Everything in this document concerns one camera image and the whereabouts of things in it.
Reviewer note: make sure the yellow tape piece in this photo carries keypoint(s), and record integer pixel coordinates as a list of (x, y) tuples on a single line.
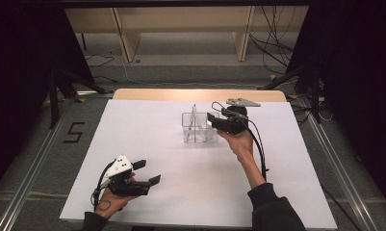
[(272, 77), (292, 96), (81, 100)]

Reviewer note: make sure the black curtain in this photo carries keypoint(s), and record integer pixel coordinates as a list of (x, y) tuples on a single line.
[(20, 80), (357, 80)]

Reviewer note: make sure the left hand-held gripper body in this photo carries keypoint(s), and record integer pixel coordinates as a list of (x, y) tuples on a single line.
[(120, 166)]

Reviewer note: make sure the aluminium floor rail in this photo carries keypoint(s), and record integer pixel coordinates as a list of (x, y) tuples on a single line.
[(23, 192), (341, 173)]

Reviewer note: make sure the clear plastic organizer box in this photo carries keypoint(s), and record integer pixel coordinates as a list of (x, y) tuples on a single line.
[(200, 138)]

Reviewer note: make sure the light wooden table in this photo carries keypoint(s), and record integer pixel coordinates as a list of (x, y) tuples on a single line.
[(181, 95)]

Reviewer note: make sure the person's right hand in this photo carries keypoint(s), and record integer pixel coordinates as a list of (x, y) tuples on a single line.
[(240, 144)]

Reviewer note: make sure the light wooden shelf unit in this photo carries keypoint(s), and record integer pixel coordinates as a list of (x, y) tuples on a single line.
[(129, 41)]

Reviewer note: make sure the white table sheet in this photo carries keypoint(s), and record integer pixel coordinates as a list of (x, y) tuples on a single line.
[(181, 176)]

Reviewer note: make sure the long white pen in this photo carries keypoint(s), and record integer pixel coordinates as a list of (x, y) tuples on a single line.
[(198, 122)]

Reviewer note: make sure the person's left hand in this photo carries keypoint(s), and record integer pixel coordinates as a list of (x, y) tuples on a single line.
[(112, 202)]

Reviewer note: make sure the black tripod stand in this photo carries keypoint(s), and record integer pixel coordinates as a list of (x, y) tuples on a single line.
[(54, 106), (315, 96)]

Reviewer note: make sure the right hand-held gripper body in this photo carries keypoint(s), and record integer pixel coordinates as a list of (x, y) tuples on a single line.
[(234, 123)]

